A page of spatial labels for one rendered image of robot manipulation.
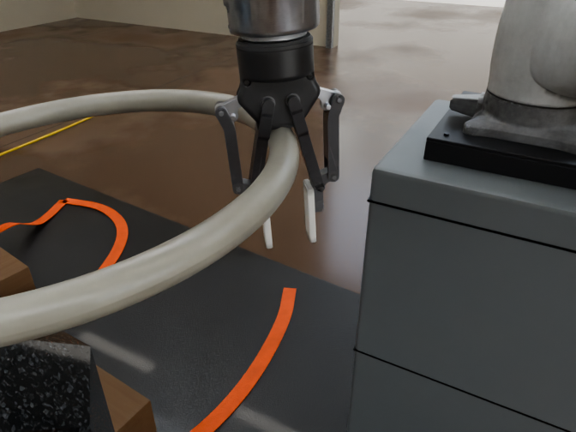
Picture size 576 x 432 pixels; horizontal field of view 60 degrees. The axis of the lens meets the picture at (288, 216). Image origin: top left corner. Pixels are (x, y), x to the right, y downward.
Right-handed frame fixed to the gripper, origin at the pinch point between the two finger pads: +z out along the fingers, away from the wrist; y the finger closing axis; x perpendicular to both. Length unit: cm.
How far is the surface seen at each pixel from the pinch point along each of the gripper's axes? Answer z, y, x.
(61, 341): 19.8, 33.0, -7.3
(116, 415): 67, 40, -34
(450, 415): 53, -29, -8
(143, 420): 72, 35, -35
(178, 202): 78, 32, -159
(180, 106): -9.2, 11.5, -17.1
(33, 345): 16.4, 34.8, -3.3
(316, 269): 83, -21, -99
